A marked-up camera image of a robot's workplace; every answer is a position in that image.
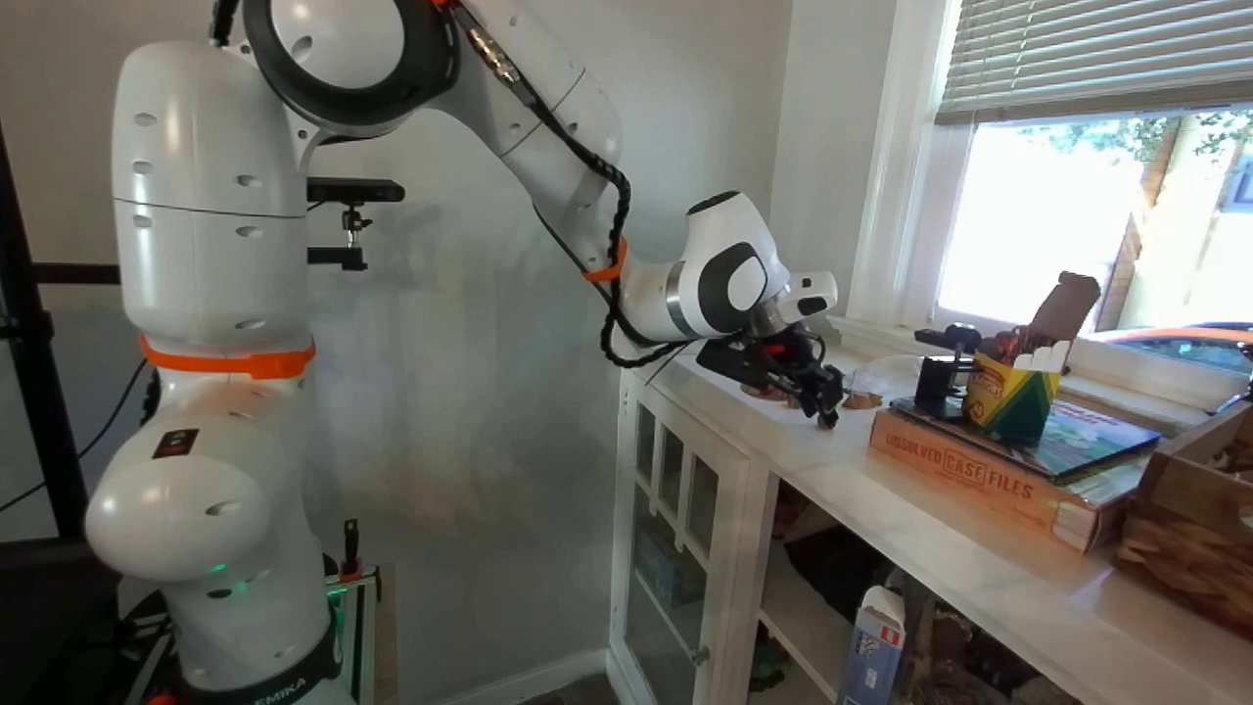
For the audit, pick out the crayon box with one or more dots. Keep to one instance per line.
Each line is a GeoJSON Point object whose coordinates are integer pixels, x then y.
{"type": "Point", "coordinates": [1013, 398]}

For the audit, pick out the black camera on stand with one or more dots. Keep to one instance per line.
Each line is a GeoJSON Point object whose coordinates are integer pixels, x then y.
{"type": "Point", "coordinates": [348, 194]}

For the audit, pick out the wooden crate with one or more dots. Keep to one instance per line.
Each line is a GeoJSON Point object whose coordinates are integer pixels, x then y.
{"type": "Point", "coordinates": [1188, 527]}

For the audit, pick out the white built-in shelf cabinet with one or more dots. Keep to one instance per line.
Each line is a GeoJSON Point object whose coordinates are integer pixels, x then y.
{"type": "Point", "coordinates": [1082, 625]}

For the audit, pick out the black ink jar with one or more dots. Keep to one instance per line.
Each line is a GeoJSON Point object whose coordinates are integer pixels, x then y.
{"type": "Point", "coordinates": [941, 384]}

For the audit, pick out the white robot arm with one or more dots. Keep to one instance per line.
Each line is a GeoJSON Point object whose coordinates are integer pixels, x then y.
{"type": "Point", "coordinates": [207, 196]}

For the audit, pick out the window blind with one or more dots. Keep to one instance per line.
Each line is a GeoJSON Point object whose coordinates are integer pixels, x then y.
{"type": "Point", "coordinates": [1019, 62]}

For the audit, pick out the brown stone piece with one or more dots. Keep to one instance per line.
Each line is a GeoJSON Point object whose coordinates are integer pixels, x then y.
{"type": "Point", "coordinates": [857, 403]}

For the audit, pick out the white cabinet glass door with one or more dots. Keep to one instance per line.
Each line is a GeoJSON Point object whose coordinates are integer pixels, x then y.
{"type": "Point", "coordinates": [688, 545]}

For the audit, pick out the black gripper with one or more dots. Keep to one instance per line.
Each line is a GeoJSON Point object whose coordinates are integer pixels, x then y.
{"type": "Point", "coordinates": [786, 362]}

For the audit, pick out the large orange book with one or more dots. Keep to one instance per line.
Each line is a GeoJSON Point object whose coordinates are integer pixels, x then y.
{"type": "Point", "coordinates": [1077, 511]}

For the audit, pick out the dark hardcover book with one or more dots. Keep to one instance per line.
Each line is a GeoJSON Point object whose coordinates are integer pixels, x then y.
{"type": "Point", "coordinates": [1074, 439]}

